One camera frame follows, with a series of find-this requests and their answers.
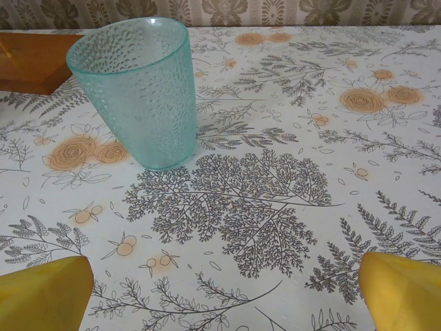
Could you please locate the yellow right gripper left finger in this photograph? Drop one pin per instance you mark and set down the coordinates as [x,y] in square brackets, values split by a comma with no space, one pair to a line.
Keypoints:
[41,296]

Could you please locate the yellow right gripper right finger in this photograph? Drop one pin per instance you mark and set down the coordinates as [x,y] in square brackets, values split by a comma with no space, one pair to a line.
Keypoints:
[403,293]

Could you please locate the teal textured plastic cup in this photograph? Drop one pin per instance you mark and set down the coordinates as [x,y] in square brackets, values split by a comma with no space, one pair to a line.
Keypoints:
[144,103]

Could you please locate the orange wooden rack base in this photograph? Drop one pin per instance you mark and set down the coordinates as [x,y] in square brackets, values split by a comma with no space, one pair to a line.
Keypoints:
[34,69]

